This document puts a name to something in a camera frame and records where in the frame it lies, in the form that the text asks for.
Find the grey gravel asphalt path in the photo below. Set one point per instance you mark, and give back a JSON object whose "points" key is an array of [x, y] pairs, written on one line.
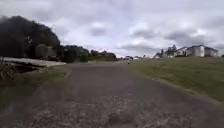
{"points": [[106, 96]]}

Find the large dark tree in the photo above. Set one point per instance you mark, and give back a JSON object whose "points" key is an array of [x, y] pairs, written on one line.
{"points": [[23, 36]]}

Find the trees beside house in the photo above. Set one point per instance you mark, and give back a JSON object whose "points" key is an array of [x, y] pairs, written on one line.
{"points": [[168, 51]]}

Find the grass field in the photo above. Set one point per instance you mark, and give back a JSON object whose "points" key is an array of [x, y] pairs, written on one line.
{"points": [[186, 71]]}

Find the white house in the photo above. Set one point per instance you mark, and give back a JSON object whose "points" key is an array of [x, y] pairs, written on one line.
{"points": [[196, 51]]}

